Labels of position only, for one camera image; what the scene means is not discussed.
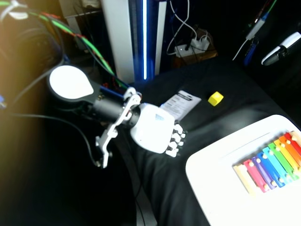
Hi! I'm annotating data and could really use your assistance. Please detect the yellow cube block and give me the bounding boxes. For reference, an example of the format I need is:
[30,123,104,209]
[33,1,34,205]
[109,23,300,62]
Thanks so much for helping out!
[207,91,224,107]

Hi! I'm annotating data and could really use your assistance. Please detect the blue cable connector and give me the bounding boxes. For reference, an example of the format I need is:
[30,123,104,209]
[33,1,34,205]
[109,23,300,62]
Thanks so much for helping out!
[243,40,258,66]

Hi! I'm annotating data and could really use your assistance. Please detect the white power cable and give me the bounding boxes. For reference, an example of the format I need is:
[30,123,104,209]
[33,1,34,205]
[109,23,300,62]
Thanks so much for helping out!
[166,0,198,56]

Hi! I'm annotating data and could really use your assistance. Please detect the white power strip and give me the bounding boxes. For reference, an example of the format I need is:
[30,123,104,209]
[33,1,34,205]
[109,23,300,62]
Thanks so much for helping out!
[174,44,196,58]

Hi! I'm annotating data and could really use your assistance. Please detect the green red cable bundle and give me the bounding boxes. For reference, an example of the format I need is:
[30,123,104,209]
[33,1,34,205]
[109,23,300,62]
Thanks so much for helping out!
[0,0,132,91]

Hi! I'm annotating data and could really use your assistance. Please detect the white and blue pillar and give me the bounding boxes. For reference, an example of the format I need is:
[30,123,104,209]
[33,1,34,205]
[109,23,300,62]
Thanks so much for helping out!
[101,0,166,82]

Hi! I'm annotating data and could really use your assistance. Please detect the brown cardboard box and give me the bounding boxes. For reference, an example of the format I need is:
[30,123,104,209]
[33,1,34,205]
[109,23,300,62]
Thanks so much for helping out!
[173,50,218,69]

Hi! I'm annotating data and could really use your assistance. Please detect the white plug adapters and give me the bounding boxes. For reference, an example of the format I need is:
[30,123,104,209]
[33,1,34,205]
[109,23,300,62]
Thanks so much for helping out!
[190,35,210,51]

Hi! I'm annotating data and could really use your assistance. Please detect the black table cloth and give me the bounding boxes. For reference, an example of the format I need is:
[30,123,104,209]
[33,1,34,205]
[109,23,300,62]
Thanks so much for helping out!
[112,57,301,226]

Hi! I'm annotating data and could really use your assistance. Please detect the rainbow wooden hand piano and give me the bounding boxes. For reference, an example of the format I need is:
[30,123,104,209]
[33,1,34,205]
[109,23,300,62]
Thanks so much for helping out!
[232,131,301,196]

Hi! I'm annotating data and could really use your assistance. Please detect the white printed paper card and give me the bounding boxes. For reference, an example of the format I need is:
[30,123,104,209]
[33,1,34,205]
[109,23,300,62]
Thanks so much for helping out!
[160,90,202,121]

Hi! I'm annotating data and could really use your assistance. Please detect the white adapter with cable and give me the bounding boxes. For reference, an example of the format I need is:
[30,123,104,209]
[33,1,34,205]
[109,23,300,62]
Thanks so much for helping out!
[232,18,266,61]

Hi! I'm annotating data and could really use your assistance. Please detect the white shelf frame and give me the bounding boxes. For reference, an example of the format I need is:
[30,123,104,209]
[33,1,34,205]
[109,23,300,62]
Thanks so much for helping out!
[58,0,104,51]

